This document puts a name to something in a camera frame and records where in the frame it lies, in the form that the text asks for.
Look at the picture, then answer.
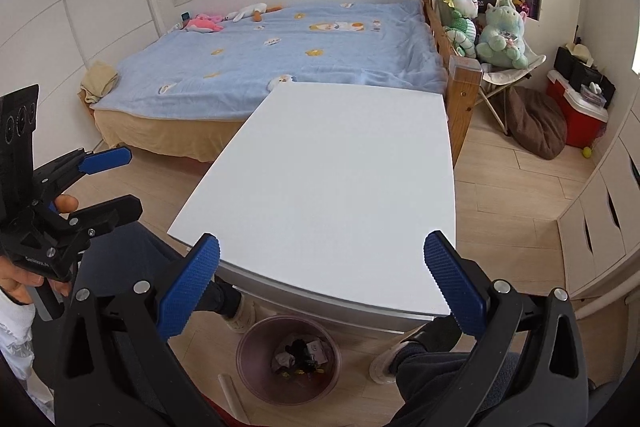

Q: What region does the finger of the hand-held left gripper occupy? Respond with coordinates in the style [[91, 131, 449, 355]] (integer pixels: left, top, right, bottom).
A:
[[32, 146, 133, 201], [39, 194, 144, 254]]

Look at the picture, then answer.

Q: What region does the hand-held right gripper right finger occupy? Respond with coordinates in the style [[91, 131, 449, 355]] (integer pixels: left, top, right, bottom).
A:
[[424, 231, 593, 427]]

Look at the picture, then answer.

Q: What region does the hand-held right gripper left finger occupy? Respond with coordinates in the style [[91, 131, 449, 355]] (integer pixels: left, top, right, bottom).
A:
[[36, 233, 226, 427]]

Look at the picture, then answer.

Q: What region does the pink translucent trash bin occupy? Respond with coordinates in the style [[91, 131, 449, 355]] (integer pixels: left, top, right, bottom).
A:
[[236, 315, 342, 405]]

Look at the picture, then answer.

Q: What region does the person's left forearm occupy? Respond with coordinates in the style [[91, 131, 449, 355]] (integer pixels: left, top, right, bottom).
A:
[[0, 292, 36, 380]]

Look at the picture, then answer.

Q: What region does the person's left hand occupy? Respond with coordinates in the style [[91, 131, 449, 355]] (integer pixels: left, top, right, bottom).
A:
[[0, 195, 79, 308]]

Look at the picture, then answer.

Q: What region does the beige slipper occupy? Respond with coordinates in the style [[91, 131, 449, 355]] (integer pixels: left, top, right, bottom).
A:
[[223, 294, 258, 334]]

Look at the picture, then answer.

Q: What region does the bed with beige skirt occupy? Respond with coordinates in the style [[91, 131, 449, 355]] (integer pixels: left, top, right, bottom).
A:
[[77, 0, 451, 162]]

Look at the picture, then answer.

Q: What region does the beige folded cloth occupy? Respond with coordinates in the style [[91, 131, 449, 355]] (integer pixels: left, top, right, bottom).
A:
[[81, 61, 120, 104]]

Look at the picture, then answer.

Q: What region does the person's right leg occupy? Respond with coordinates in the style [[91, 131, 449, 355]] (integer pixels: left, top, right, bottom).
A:
[[392, 342, 521, 427]]

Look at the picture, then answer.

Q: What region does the white rod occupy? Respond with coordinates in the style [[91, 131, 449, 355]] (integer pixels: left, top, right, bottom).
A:
[[218, 373, 249, 423]]

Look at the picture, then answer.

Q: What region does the white table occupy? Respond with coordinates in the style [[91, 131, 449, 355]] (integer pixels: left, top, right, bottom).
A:
[[166, 82, 458, 333]]

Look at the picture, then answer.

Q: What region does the white curved pipe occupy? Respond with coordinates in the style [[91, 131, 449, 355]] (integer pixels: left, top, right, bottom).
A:
[[575, 274, 640, 320]]

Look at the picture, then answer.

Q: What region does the pink plush toy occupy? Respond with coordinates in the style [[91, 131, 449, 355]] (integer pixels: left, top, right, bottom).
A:
[[182, 13, 225, 32]]

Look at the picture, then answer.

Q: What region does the white drawer cabinet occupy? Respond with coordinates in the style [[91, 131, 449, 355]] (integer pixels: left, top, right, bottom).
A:
[[557, 117, 640, 303]]

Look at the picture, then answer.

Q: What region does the person's white patterned garment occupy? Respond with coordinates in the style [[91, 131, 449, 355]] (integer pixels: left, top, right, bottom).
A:
[[26, 381, 56, 423]]

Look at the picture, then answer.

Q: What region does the brown beanbag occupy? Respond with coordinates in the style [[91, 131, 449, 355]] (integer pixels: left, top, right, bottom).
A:
[[507, 86, 568, 160]]

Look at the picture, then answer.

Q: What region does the red cooler box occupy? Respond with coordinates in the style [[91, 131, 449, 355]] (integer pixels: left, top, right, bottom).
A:
[[546, 69, 610, 149]]

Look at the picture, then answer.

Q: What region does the white goose plush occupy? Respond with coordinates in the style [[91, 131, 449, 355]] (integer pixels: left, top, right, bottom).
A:
[[225, 3, 285, 24]]

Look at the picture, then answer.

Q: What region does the white folding chair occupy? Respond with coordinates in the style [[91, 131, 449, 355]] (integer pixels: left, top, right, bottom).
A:
[[431, 0, 547, 138]]

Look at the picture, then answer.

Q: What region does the blue printed blanket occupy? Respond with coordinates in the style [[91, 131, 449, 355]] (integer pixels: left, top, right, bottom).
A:
[[92, 0, 448, 120]]

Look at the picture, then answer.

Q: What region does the black bag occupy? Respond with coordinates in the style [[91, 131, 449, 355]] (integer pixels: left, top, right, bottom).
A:
[[554, 46, 617, 109]]

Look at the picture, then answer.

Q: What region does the mint unicorn plush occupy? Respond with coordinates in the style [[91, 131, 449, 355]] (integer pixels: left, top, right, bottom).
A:
[[475, 0, 529, 70]]

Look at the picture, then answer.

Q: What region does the green dragon plush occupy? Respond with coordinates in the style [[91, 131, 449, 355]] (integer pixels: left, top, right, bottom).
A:
[[442, 0, 482, 58]]

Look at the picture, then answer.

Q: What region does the wooden bed rail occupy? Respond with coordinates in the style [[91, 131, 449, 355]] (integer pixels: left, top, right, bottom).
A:
[[421, 0, 482, 170]]

